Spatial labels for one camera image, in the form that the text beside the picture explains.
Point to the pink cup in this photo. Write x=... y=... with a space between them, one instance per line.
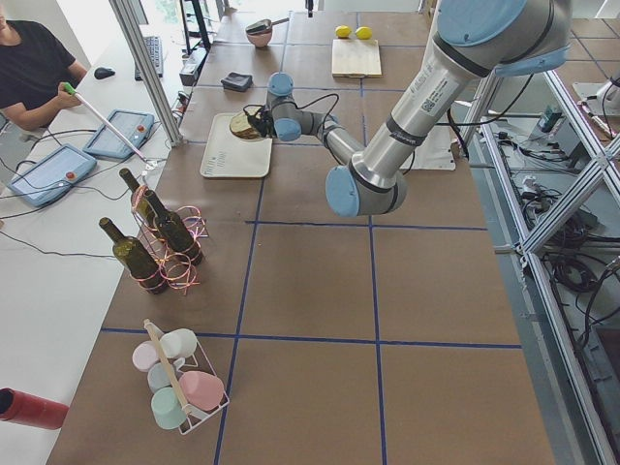
x=202 y=389

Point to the far blue teach pendant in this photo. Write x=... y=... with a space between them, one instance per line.
x=135 y=126

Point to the white cup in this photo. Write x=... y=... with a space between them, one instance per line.
x=178 y=343

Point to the pink bowl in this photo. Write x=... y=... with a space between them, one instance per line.
x=260 y=40

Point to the mint green cup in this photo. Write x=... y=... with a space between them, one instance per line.
x=166 y=409

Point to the near blue teach pendant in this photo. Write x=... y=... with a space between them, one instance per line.
x=54 y=176

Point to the white round plate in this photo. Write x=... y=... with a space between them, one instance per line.
x=250 y=126

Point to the dark green wine bottle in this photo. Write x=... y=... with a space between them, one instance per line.
x=136 y=259

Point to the pink grabber stick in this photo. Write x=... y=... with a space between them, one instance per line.
x=149 y=164

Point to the left yellow lemon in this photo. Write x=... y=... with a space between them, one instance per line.
x=364 y=33

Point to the black computer mouse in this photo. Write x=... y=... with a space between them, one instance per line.
x=103 y=72

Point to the metal scoop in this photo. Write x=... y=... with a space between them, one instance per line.
x=263 y=26

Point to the aluminium frame post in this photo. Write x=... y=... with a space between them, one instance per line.
x=130 y=28

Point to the white wire cup rack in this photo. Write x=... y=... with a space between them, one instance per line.
x=149 y=357

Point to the blue teach pendant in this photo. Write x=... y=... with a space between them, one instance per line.
x=54 y=176
x=135 y=126

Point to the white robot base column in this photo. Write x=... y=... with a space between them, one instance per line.
x=435 y=153

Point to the red cylinder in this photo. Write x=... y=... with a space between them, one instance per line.
x=28 y=409

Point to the bread slice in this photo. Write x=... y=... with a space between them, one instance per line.
x=242 y=128

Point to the wooden cutting board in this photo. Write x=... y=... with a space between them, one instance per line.
x=354 y=58

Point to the white bear tray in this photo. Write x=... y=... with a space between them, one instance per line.
x=227 y=156

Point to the copper wire bottle rack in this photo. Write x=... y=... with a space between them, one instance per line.
x=176 y=268

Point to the person in black shirt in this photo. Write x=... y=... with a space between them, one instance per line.
x=35 y=67

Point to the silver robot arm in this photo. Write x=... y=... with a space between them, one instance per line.
x=471 y=39

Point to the grey folded cloth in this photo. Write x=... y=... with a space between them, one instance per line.
x=237 y=82

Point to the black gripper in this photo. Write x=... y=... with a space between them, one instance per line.
x=262 y=127

